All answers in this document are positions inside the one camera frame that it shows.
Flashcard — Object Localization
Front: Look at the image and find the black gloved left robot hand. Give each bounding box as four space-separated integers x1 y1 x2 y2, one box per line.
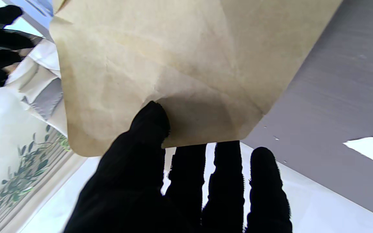
63 101 293 233

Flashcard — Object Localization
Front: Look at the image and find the grey sofa cushion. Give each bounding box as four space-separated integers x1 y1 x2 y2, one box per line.
29 78 64 120

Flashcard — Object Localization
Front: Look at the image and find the green leafy houseplant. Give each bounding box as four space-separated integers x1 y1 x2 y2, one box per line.
1 125 72 201

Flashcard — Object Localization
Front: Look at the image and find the beige fabric sofa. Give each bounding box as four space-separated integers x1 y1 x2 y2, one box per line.
5 39 69 136

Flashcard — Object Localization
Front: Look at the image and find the brown paper envelope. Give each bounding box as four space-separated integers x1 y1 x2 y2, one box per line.
50 0 344 157

